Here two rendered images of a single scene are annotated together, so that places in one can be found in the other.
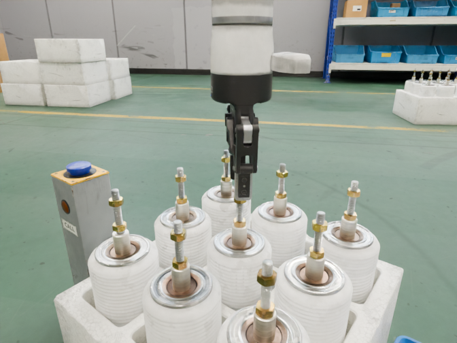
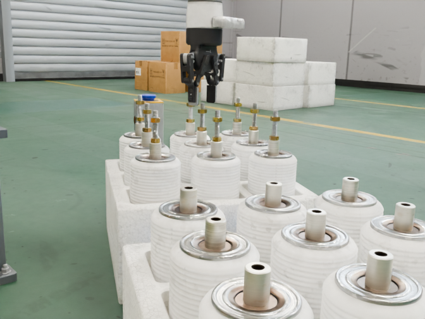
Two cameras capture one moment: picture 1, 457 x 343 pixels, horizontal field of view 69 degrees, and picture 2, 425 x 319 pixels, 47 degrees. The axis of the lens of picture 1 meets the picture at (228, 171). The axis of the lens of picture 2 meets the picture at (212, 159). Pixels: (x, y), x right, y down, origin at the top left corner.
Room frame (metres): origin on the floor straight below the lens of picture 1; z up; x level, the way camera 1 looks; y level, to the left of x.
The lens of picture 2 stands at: (-0.40, -0.65, 0.46)
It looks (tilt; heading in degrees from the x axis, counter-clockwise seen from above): 13 degrees down; 36
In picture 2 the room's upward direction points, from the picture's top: 2 degrees clockwise
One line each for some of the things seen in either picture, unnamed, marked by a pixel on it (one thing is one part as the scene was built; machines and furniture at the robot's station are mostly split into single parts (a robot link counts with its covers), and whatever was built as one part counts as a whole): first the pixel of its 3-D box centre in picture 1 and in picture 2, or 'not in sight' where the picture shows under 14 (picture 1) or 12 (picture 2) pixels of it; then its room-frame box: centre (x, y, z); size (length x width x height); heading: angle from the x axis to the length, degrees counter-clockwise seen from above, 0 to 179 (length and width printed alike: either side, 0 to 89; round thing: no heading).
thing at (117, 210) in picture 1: (117, 215); (140, 111); (0.40, 0.15, 0.31); 0.01 x 0.01 x 0.08
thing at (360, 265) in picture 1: (339, 283); (270, 198); (0.44, -0.18, 0.16); 0.10 x 0.10 x 0.18
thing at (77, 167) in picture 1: (79, 169); (148, 98); (0.54, 0.26, 0.32); 0.04 x 0.04 x 0.02
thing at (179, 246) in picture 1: (179, 250); (147, 121); (0.33, 0.06, 0.30); 0.01 x 0.01 x 0.08
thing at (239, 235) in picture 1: (239, 234); (201, 138); (0.42, -0.02, 0.26); 0.02 x 0.02 x 0.03
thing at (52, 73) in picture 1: (75, 71); (270, 73); (3.05, 1.34, 0.27); 0.39 x 0.39 x 0.18; 80
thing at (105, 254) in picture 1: (122, 250); (140, 135); (0.40, 0.15, 0.25); 0.08 x 0.08 x 0.01
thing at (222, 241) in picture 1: (239, 242); (201, 144); (0.42, -0.02, 0.25); 0.08 x 0.08 x 0.01
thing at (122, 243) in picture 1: (122, 242); (140, 130); (0.40, 0.15, 0.26); 0.02 x 0.02 x 0.03
